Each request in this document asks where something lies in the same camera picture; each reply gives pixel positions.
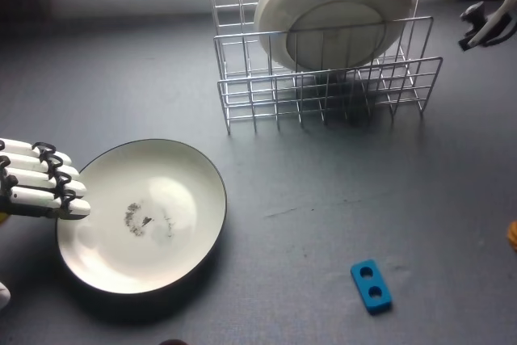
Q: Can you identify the blue block with two holes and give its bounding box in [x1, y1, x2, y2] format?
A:
[349, 259, 394, 314]

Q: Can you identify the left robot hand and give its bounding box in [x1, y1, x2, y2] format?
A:
[0, 138, 92, 312]

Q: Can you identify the silver wire plate rack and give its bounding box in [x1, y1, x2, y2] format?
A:
[205, 0, 444, 135]

